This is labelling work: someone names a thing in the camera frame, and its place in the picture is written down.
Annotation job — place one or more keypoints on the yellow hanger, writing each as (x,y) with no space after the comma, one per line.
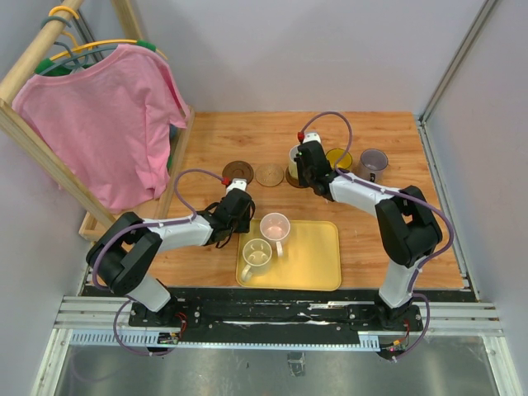
(128,20)

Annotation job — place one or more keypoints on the yellow plastic tray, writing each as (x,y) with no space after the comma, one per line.
(311,259)

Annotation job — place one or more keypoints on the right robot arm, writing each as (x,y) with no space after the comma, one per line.
(407,226)

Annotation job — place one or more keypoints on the cream cup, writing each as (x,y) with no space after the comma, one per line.
(257,254)

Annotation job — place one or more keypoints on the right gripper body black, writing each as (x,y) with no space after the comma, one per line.
(304,175)

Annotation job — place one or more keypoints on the green garment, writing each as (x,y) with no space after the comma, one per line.
(77,61)

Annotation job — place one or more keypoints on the large brown wooden coaster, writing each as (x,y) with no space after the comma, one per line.
(237,170)

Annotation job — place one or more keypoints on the aluminium frame post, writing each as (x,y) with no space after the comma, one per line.
(476,28)

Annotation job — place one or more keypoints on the pink cup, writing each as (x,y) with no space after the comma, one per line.
(275,228)

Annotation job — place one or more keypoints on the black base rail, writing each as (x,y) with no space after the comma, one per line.
(258,316)

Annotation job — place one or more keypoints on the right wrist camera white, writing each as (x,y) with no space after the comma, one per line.
(306,137)

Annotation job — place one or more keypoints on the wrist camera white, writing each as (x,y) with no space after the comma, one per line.
(237,184)
(306,137)

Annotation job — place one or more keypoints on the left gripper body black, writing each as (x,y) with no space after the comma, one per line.
(241,225)

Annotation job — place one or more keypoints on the pink t-shirt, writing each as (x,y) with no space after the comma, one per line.
(109,124)

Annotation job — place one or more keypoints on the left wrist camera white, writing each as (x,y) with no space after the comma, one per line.
(237,184)

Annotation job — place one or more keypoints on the grey hanger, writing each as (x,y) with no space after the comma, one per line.
(70,52)

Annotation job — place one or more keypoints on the yellow translucent cup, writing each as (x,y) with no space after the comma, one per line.
(339,158)

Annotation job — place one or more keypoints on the purple translucent cup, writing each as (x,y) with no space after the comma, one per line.
(371,160)

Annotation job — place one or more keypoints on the white cup green handle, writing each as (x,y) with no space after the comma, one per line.
(292,166)

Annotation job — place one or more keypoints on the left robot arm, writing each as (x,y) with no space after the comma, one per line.
(121,258)

